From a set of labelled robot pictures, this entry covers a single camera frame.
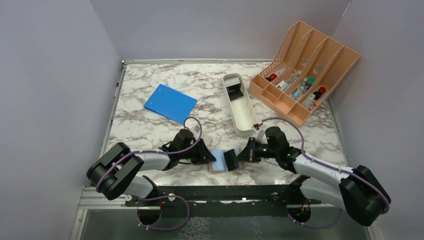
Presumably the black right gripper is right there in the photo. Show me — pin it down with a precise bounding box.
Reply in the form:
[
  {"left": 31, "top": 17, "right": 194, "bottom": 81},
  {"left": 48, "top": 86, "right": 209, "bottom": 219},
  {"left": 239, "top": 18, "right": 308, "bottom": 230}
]
[{"left": 234, "top": 136, "right": 279, "bottom": 163}]

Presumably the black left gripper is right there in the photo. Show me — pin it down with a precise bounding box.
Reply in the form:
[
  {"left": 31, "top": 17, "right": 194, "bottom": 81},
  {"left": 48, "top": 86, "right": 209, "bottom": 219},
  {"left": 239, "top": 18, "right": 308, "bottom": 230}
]
[{"left": 179, "top": 138, "right": 217, "bottom": 165}]

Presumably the black credit card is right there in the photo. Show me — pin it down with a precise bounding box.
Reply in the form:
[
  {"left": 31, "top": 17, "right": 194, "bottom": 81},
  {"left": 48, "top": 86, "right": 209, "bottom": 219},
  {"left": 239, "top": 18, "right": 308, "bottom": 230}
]
[{"left": 223, "top": 149, "right": 239, "bottom": 172}]

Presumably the tan leather card holder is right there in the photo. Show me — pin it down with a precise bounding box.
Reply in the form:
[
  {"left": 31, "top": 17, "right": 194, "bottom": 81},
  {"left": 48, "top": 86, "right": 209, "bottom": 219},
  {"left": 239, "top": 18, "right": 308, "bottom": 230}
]
[{"left": 208, "top": 148, "right": 246, "bottom": 174}]

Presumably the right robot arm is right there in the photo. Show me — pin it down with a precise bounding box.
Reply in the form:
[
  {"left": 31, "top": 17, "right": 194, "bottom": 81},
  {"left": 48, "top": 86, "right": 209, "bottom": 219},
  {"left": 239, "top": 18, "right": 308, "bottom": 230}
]
[{"left": 234, "top": 126, "right": 391, "bottom": 227}]

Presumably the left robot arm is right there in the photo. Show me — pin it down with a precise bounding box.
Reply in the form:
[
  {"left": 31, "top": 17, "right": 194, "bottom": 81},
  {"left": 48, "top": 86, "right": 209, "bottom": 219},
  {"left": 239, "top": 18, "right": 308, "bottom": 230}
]
[{"left": 86, "top": 129, "right": 216, "bottom": 206}]

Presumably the white oblong plastic tray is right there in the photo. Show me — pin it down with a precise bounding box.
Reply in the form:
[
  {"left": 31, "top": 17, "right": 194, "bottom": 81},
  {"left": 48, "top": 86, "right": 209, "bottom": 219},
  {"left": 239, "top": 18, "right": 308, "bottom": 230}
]
[{"left": 222, "top": 73, "right": 258, "bottom": 137}]

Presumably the blue folder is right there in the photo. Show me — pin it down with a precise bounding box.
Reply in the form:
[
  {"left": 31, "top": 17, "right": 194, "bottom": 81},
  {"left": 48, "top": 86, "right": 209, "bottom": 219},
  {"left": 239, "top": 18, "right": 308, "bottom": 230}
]
[{"left": 143, "top": 84, "right": 198, "bottom": 124}]

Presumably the orange desk organizer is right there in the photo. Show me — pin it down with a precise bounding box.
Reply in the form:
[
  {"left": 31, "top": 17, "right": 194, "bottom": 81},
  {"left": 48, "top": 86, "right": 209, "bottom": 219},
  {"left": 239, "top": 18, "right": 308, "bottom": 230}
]
[{"left": 248, "top": 21, "right": 361, "bottom": 127}]

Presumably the green cap bottle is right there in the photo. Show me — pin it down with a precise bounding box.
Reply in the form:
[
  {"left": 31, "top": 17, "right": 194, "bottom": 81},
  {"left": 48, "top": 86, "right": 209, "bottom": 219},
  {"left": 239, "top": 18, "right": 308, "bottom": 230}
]
[{"left": 302, "top": 77, "right": 316, "bottom": 87}]

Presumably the red cap bottle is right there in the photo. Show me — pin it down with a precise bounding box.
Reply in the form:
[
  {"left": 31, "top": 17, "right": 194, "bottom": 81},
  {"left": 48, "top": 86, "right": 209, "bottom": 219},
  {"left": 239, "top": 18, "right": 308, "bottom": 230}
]
[{"left": 313, "top": 86, "right": 327, "bottom": 100}]

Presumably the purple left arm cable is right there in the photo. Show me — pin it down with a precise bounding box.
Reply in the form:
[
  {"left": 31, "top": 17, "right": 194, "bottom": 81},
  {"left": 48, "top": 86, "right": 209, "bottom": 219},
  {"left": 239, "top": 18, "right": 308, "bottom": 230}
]
[{"left": 96, "top": 116, "right": 204, "bottom": 193}]

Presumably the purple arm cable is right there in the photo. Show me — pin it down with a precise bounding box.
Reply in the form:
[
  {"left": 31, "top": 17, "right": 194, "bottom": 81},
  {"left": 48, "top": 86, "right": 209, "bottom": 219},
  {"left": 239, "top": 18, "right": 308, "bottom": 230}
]
[
  {"left": 252, "top": 117, "right": 391, "bottom": 229},
  {"left": 96, "top": 116, "right": 204, "bottom": 193}
]

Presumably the black mounting rail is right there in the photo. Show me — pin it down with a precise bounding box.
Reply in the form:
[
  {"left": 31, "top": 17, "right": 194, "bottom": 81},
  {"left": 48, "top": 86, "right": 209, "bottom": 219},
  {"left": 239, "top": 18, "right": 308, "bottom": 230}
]
[{"left": 125, "top": 183, "right": 322, "bottom": 211}]

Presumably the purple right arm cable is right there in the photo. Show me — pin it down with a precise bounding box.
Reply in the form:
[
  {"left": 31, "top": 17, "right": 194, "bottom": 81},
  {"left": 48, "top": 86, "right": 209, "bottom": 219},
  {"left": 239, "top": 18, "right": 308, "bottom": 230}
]
[{"left": 252, "top": 117, "right": 391, "bottom": 229}]

